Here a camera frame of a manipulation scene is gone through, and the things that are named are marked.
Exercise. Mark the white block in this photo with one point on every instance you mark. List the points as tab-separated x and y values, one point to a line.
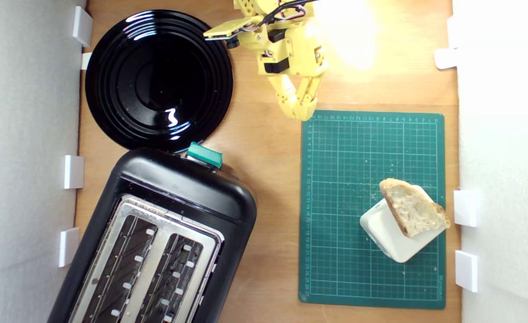
389	237

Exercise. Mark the green toaster lever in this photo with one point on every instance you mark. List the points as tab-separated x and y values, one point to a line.
205	154

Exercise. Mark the yellow wrist camera mount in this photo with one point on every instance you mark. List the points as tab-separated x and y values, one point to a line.
228	28

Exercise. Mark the black two-slot toaster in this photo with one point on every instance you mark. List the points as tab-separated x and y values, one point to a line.
178	193

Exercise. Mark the small white wall clip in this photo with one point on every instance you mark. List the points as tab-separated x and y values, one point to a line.
85	60

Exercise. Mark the black plate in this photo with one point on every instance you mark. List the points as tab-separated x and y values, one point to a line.
156	80

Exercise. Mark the green cutting mat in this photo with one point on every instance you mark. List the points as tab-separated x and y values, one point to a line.
344	179

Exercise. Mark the brown bread slice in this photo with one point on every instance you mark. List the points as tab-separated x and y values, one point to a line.
414	208

